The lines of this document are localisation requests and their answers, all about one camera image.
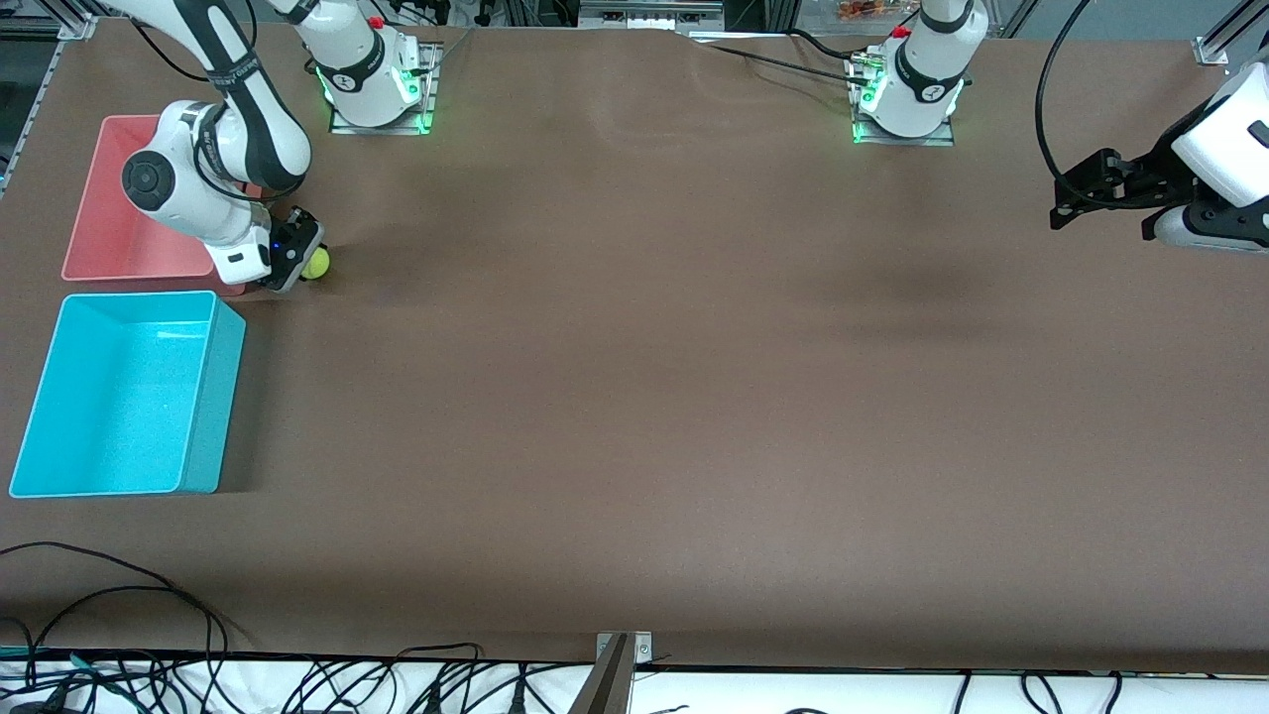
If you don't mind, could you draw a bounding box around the pink plastic bin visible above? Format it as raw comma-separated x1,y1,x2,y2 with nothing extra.
61,114,269,297

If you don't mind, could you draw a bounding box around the blue plastic bin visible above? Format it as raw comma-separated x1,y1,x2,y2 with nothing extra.
8,291,247,499

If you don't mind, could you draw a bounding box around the grey metal device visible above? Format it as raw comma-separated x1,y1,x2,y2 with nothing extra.
578,0,725,31

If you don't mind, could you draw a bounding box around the dark metal bar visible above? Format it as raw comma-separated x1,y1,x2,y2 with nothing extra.
567,635,635,714

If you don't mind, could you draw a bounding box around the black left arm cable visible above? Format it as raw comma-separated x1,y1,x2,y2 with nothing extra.
1035,0,1171,211

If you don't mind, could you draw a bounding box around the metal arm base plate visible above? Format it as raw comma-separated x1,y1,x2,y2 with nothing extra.
330,45,437,135
851,55,958,147

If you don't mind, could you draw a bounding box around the long black looped cable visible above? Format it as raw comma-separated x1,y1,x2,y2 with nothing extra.
0,541,231,660

